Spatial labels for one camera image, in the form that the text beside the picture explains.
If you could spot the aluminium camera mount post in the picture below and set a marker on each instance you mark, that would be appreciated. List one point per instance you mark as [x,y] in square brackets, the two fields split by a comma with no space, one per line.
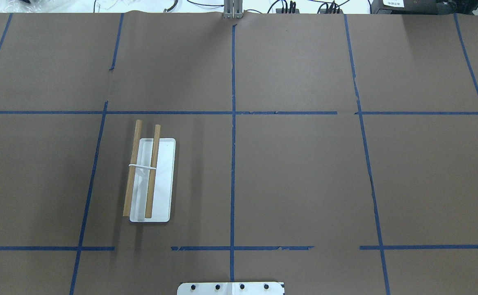
[233,9]

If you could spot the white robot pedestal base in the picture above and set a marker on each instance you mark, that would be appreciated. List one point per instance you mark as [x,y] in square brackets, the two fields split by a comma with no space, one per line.
[232,288]

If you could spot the white towel rack with wooden bars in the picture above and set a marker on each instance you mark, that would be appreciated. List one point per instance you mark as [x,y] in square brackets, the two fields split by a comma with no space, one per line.
[149,189]

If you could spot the black box on desk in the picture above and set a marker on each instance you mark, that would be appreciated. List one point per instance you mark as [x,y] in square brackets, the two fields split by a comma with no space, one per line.
[423,7]

